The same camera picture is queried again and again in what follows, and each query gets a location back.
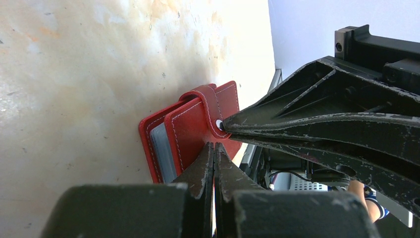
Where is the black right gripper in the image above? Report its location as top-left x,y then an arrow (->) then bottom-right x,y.
223,25 -> 420,216

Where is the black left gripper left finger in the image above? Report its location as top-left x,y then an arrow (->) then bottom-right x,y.
41,143 -> 214,238

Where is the person in striped shirt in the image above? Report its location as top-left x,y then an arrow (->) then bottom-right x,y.
347,180 -> 389,223

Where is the white perforated basket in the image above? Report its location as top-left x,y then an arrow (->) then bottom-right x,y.
268,172 -> 328,191

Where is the red card holder wallet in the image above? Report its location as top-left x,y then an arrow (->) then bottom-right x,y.
138,81 -> 242,183

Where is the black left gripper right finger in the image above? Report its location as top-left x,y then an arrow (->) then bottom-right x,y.
214,143 -> 379,238

